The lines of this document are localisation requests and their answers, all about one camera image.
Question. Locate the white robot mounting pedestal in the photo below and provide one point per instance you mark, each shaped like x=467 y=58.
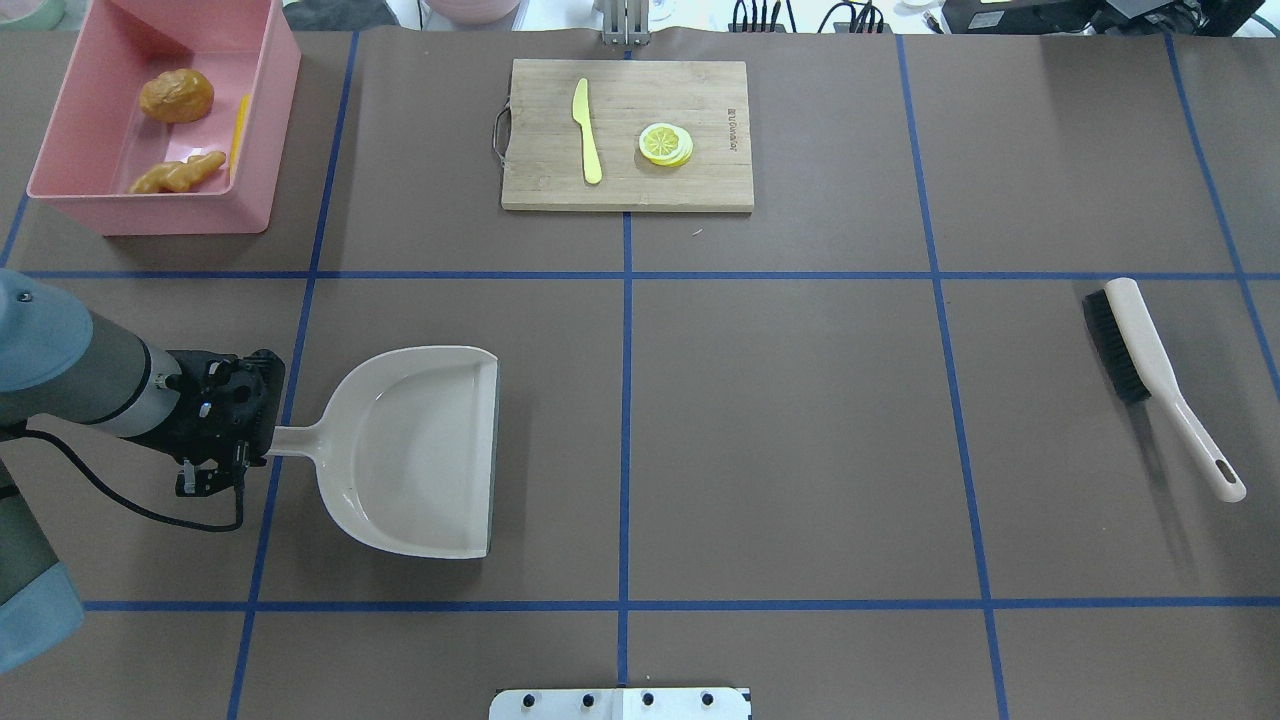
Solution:
x=623 y=703

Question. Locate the brown toy potato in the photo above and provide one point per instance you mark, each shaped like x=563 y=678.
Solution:
x=178 y=96

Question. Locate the yellow toy corn cob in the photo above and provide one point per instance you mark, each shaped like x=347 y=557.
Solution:
x=243 y=109

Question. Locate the dark grey cloth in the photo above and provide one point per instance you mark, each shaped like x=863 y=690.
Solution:
x=338 y=16

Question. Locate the wooden cutting board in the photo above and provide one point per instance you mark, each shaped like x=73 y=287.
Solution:
x=710 y=99

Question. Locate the green cup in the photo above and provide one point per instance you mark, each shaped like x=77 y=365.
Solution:
x=24 y=15

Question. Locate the beige plastic dustpan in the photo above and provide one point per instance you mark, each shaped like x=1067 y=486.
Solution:
x=406 y=450

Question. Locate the beige brush black bristles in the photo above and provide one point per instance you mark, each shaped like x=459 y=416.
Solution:
x=1139 y=369

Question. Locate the tan toy ginger root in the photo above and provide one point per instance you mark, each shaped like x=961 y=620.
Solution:
x=179 y=176

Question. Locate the pink bowl with ice cubes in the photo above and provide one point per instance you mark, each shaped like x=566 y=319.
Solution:
x=473 y=12

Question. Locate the yellow toy lemon slices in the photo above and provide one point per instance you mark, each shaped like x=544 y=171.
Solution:
x=665 y=145

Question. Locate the yellow plastic toy knife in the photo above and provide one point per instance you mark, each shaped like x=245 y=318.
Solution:
x=581 y=114

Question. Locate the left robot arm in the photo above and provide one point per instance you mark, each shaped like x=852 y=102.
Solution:
x=58 y=358

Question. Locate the aluminium frame post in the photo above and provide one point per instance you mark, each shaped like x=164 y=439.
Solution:
x=625 y=22

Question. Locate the pink plastic bin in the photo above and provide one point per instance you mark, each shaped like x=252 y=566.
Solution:
x=98 y=140

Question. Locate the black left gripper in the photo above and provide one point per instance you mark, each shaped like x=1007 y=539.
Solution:
x=196 y=432

